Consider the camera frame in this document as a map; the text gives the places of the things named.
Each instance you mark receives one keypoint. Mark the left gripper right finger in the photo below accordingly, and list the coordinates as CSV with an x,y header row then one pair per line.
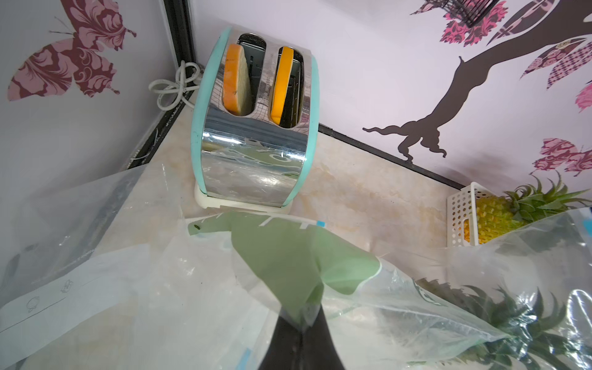
x,y
318,350

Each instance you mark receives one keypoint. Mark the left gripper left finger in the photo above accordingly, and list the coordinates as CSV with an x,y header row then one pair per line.
x,y
284,351

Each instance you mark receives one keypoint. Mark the green-zip bag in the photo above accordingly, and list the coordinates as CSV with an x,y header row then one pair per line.
x,y
323,286

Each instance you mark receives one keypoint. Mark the zip-top bag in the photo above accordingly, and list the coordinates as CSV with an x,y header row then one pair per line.
x,y
110,278

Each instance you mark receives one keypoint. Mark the pineapple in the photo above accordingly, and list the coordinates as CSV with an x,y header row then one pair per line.
x,y
532,336
528,203

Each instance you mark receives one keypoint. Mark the back right zip bag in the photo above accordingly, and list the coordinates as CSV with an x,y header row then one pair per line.
x,y
551,256

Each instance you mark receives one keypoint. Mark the white plastic basket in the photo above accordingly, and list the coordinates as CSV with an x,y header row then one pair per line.
x,y
461,219

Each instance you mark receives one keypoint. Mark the mint green toaster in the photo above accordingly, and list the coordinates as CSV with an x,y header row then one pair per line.
x,y
250,162

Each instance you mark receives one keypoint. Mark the left toast slice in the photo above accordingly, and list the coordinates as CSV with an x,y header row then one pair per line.
x,y
237,96

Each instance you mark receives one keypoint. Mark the toast slice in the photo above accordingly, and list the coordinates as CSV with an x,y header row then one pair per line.
x,y
281,84
237,96

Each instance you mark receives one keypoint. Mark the right toast slice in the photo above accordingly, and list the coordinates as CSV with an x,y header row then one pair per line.
x,y
281,84

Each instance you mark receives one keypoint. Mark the black wire wall basket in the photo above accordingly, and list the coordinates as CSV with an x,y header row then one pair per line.
x,y
469,12

